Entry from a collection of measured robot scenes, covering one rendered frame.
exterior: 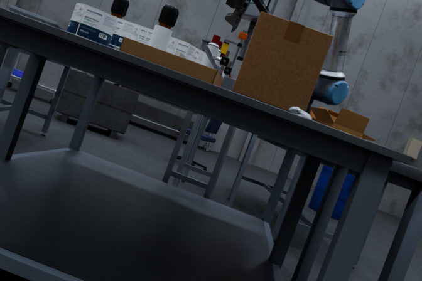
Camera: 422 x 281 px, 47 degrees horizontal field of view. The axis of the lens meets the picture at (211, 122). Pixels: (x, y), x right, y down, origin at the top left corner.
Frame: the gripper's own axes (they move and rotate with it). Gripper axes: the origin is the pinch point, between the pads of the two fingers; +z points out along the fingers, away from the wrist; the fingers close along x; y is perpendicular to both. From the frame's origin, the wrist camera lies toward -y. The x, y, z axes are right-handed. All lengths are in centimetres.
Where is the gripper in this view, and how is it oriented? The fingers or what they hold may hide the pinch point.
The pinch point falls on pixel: (234, 29)
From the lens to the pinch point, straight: 198.2
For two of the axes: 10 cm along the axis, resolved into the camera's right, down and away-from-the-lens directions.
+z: -3.8, 8.0, 4.5
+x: -2.2, 4.0, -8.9
